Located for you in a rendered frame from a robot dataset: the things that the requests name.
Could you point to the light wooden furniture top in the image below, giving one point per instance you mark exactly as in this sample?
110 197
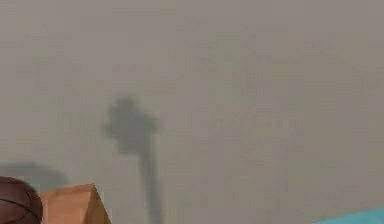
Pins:
75 206

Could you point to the brown basketball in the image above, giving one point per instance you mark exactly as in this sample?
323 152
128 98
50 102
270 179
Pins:
16 203

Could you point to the turquoise bed cover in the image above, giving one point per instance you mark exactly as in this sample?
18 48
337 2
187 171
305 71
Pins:
360 218

